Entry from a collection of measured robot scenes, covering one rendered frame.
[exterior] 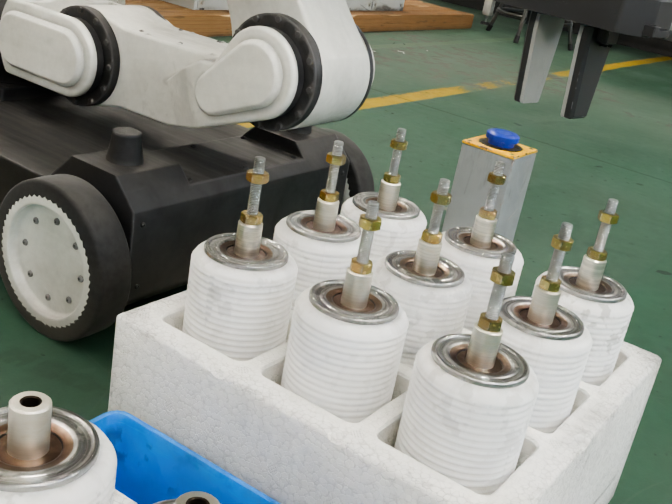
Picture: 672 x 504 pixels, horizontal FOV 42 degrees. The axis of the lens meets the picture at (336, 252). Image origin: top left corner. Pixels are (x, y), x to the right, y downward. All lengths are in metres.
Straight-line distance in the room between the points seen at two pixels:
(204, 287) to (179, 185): 0.37
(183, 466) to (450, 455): 0.22
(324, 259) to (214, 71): 0.36
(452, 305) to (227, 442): 0.23
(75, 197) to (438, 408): 0.54
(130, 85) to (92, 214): 0.31
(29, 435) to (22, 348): 0.61
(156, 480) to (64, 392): 0.28
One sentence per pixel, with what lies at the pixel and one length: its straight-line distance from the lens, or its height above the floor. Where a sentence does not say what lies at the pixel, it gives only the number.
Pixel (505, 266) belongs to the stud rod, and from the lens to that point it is 0.65.
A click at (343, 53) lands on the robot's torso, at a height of 0.38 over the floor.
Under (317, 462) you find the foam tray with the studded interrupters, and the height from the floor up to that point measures 0.15.
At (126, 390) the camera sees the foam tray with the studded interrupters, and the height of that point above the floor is 0.11.
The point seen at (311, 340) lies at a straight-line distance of 0.70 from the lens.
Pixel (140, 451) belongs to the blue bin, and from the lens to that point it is 0.78.
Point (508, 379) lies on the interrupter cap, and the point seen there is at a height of 0.25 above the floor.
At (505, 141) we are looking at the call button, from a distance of 1.07.
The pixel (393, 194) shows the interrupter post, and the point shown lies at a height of 0.27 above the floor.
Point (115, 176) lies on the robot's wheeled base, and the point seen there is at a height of 0.21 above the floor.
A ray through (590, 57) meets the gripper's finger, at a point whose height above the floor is 0.49.
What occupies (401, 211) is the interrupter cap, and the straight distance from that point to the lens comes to 0.96.
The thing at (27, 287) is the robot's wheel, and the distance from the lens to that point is 1.16.
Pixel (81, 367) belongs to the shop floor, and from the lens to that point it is 1.08.
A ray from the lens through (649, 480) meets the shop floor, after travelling 1.11.
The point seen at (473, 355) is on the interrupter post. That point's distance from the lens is 0.67.
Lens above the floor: 0.56
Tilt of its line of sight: 22 degrees down
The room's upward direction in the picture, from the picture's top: 11 degrees clockwise
